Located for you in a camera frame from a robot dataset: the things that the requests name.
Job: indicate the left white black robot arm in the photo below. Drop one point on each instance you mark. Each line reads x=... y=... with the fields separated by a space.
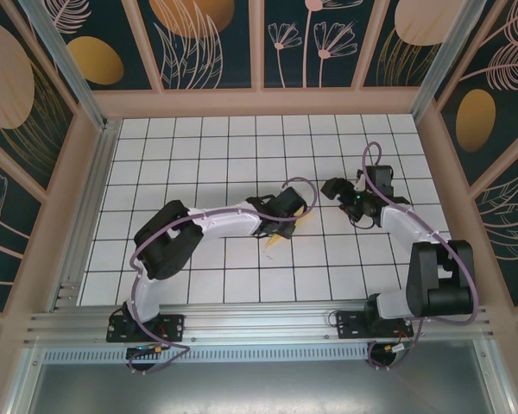
x=224 y=220

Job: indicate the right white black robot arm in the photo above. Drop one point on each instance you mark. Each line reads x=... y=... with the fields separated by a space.
x=414 y=241

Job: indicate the grey metal sheet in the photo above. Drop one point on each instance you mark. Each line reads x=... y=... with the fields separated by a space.
x=259 y=388

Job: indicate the pink disc gold lines panel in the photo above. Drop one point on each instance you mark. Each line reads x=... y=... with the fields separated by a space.
x=414 y=26
x=8 y=77

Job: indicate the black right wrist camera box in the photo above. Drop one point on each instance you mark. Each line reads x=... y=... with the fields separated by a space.
x=334 y=187

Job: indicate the gold oval feather wall panel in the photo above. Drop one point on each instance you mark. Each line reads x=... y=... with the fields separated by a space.
x=475 y=121

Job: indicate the wide aluminium mounting rail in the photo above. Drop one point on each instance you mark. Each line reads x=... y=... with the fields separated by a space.
x=259 y=323

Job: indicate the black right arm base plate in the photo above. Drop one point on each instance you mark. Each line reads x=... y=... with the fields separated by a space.
x=349 y=325

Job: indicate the pink leaves wall panel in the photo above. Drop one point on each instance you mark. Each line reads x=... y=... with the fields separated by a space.
x=509 y=224

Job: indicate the aluminium frame post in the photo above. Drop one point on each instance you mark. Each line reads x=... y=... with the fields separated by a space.
x=75 y=73
x=444 y=60

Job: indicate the pink flowers wall panel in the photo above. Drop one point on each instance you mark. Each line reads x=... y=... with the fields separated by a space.
x=311 y=52

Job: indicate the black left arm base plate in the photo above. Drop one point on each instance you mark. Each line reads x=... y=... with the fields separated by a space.
x=172 y=328

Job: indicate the orange disc leaf wall panel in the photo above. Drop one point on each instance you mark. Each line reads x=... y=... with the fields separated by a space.
x=190 y=43

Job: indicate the aluminium side rail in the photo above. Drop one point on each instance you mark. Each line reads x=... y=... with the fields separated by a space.
x=100 y=172

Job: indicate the aluminium frame side bar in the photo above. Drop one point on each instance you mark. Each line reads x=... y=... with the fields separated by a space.
x=498 y=379
x=26 y=384

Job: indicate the single flower wall panel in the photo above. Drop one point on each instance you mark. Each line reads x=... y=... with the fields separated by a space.
x=4 y=224

